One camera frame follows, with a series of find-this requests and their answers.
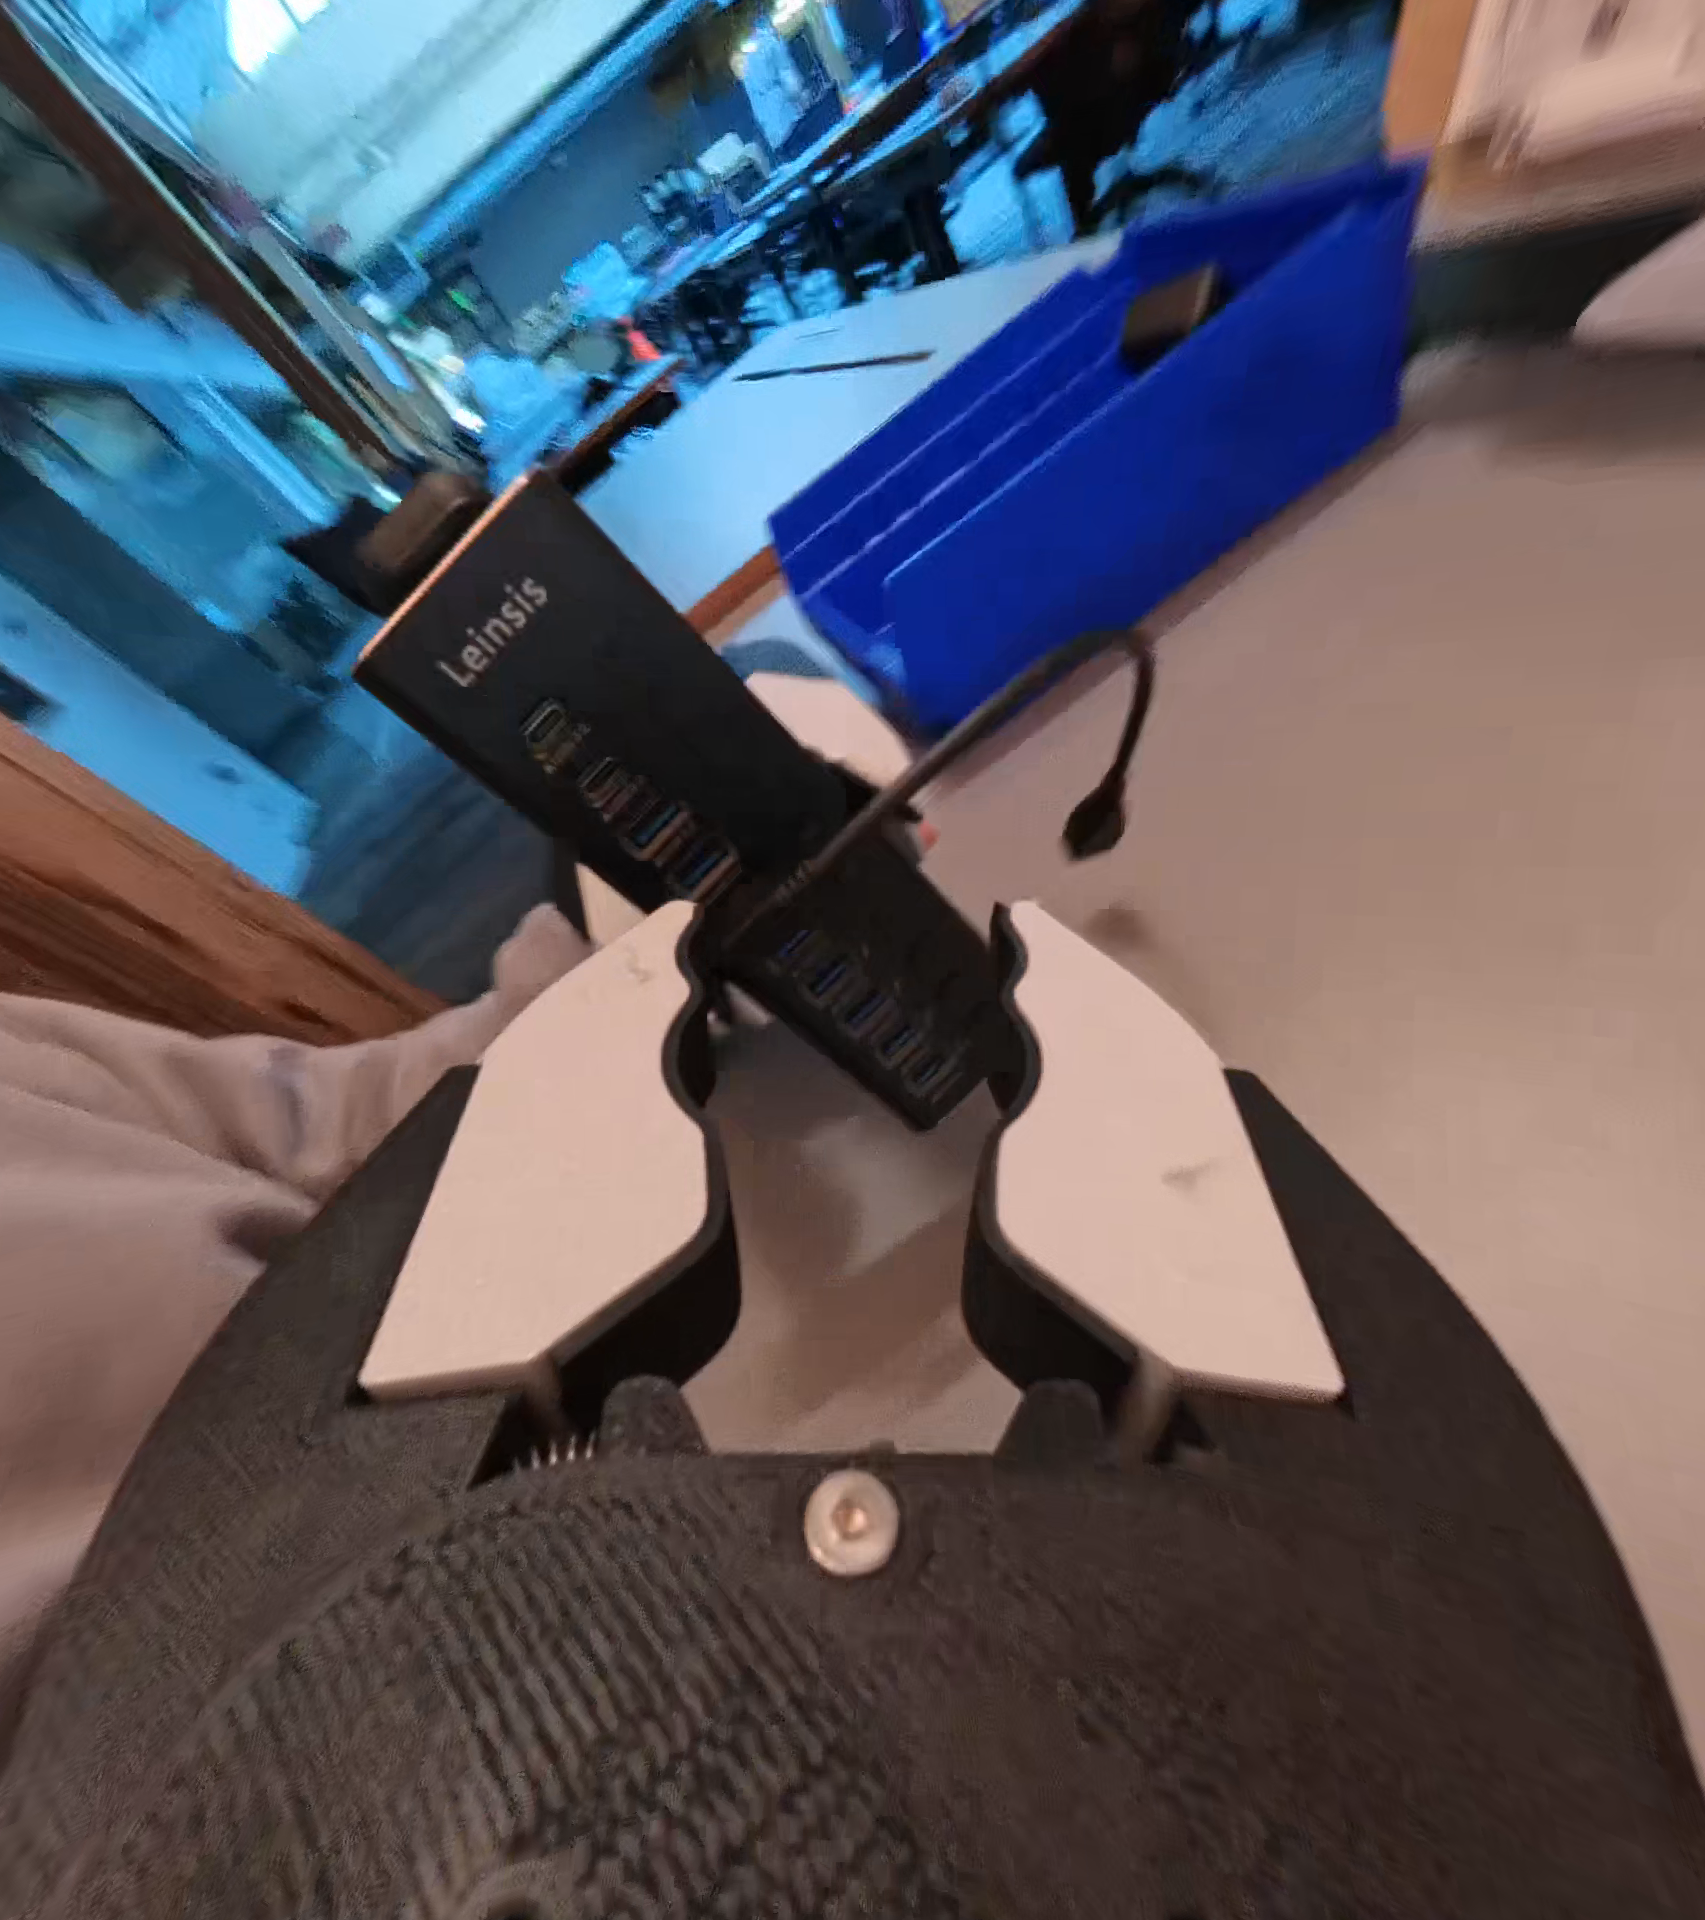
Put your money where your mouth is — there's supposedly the person's grey clothing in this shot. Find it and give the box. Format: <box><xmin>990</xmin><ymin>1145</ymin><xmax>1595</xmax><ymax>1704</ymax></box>
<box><xmin>0</xmin><ymin>900</ymin><xmax>599</xmax><ymax>1920</ymax></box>

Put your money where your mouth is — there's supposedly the blue plastic bin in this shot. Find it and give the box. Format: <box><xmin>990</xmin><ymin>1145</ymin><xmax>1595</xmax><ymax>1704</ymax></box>
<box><xmin>765</xmin><ymin>150</ymin><xmax>1426</xmax><ymax>741</ymax></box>

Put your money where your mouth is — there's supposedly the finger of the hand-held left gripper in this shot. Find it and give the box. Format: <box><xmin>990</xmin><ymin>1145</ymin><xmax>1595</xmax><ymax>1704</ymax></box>
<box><xmin>743</xmin><ymin>671</ymin><xmax>933</xmax><ymax>860</ymax></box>
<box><xmin>570</xmin><ymin>860</ymin><xmax>697</xmax><ymax>948</ymax></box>

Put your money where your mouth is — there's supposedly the black short cable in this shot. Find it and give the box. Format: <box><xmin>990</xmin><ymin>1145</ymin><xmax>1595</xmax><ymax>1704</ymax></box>
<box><xmin>716</xmin><ymin>626</ymin><xmax>1156</xmax><ymax>961</ymax></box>

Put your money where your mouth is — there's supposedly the background work table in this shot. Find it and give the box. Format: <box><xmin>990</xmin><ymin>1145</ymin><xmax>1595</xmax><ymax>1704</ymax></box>
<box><xmin>671</xmin><ymin>0</ymin><xmax>1095</xmax><ymax>324</ymax></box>

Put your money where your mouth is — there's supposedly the brown wooden board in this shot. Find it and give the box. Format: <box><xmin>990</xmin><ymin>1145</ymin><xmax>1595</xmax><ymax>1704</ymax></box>
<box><xmin>0</xmin><ymin>645</ymin><xmax>452</xmax><ymax>1048</ymax></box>

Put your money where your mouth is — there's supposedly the black office chair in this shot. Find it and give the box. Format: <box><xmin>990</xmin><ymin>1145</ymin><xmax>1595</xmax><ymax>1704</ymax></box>
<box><xmin>1028</xmin><ymin>0</ymin><xmax>1244</xmax><ymax>229</ymax></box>

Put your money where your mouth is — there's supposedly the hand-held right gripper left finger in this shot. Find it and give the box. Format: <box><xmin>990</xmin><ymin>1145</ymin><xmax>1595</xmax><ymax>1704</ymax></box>
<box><xmin>355</xmin><ymin>896</ymin><xmax>746</xmax><ymax>1441</ymax></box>

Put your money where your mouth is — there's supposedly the grey desk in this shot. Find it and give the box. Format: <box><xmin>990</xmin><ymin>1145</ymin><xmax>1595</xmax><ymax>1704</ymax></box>
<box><xmin>574</xmin><ymin>241</ymin><xmax>1705</xmax><ymax>1920</ymax></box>

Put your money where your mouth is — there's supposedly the brown wooden post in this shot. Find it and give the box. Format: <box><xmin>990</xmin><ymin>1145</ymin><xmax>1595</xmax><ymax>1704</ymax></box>
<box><xmin>0</xmin><ymin>0</ymin><xmax>412</xmax><ymax>469</ymax></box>

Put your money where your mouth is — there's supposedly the black multi-port hub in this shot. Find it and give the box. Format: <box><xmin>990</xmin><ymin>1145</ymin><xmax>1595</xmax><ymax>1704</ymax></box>
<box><xmin>355</xmin><ymin>469</ymin><xmax>1023</xmax><ymax>1131</ymax></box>

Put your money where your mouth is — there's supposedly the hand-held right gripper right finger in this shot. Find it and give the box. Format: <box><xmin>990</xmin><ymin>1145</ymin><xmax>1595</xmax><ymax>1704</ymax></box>
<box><xmin>962</xmin><ymin>896</ymin><xmax>1353</xmax><ymax>1453</ymax></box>

